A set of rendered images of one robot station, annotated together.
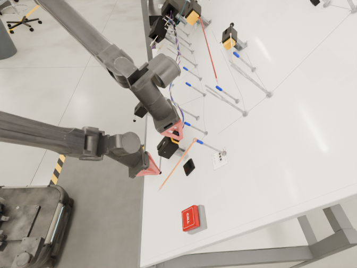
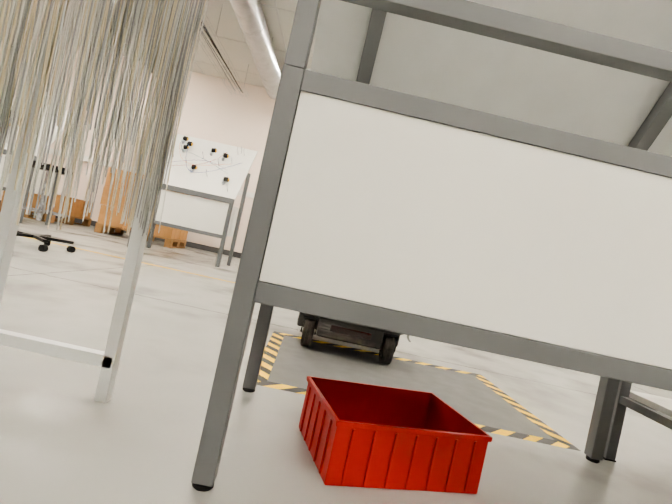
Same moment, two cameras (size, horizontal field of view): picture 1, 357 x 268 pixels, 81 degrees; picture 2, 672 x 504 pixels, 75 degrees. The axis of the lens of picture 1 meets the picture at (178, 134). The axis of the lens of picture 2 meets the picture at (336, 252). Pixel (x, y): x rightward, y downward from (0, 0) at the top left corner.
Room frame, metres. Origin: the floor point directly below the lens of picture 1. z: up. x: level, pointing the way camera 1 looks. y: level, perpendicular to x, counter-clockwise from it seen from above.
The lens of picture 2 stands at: (0.33, -1.31, 0.48)
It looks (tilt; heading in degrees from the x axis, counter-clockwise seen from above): 0 degrees down; 91
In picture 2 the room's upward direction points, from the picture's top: 12 degrees clockwise
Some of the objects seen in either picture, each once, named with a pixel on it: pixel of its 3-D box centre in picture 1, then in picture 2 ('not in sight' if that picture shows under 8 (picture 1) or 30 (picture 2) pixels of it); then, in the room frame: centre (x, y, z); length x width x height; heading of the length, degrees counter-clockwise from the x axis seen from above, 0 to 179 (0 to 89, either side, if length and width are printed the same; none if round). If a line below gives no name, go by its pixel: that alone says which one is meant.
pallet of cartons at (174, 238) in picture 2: not in sight; (148, 209); (-2.99, 5.96, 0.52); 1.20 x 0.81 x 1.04; 3
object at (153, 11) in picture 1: (171, 10); not in sight; (1.57, 0.04, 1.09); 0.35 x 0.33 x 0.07; 4
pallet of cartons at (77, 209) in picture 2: not in sight; (50, 206); (-4.59, 5.91, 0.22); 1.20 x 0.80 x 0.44; 94
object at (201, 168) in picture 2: not in sight; (196, 196); (-1.74, 4.50, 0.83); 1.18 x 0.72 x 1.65; 0
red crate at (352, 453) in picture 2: not in sight; (387, 431); (0.53, -0.20, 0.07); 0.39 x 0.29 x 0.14; 17
